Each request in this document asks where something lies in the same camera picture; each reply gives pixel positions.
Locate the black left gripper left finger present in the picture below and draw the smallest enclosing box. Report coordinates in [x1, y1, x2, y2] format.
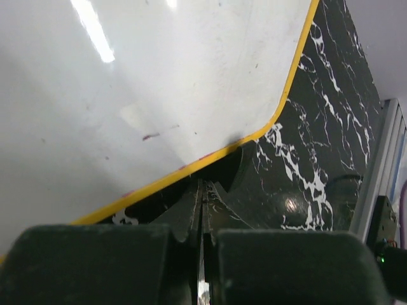
[152, 179, 201, 243]

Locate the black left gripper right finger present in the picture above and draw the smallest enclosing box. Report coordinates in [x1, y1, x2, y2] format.
[202, 140, 254, 244]

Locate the yellow-framed whiteboard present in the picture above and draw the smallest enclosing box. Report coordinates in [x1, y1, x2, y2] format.
[1, 1, 318, 256]

